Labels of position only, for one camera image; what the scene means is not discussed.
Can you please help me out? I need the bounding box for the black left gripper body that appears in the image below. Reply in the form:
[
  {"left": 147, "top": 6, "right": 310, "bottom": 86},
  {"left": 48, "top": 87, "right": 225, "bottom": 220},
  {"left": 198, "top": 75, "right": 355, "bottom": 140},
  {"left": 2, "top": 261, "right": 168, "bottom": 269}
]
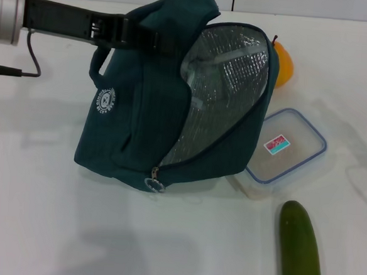
[{"left": 21, "top": 0, "right": 103, "bottom": 46}]

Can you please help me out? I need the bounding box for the dark teal insulated lunch bag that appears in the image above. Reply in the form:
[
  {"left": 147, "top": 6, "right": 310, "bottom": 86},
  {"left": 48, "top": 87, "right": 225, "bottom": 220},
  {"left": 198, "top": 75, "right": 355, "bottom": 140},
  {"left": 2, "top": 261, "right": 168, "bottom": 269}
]
[{"left": 70, "top": 0, "right": 285, "bottom": 202}]

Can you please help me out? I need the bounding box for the clear blue-rimmed plastic container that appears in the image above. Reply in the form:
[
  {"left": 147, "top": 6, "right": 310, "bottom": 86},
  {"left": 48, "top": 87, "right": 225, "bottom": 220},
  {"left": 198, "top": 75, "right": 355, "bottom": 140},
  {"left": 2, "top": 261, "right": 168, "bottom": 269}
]
[{"left": 225, "top": 103, "right": 331, "bottom": 205}]

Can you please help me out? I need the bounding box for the green cucumber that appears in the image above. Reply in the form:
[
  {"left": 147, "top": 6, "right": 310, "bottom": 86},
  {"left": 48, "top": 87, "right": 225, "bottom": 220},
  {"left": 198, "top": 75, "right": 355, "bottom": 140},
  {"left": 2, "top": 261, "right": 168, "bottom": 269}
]
[{"left": 275, "top": 198, "right": 329, "bottom": 275}]

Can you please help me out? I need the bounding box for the orange yellow pear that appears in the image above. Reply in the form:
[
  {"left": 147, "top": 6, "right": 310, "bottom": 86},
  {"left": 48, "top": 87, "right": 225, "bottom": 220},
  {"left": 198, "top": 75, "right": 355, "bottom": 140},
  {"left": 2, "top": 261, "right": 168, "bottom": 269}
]
[{"left": 270, "top": 35, "right": 297, "bottom": 91}]

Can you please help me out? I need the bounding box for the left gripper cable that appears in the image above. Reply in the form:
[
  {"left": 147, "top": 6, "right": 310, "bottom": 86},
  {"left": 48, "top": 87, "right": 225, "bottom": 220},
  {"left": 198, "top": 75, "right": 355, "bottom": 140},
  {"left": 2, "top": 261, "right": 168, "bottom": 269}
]
[{"left": 0, "top": 28, "right": 45, "bottom": 80}]

